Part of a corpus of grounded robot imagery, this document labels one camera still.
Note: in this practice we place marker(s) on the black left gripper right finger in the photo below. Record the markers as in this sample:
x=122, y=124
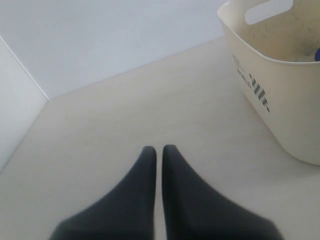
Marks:
x=193, y=210

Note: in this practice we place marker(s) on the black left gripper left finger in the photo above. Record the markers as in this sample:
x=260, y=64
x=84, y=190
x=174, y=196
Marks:
x=125, y=213

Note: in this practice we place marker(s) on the cream plastic bin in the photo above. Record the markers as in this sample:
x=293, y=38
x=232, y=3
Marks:
x=274, y=59

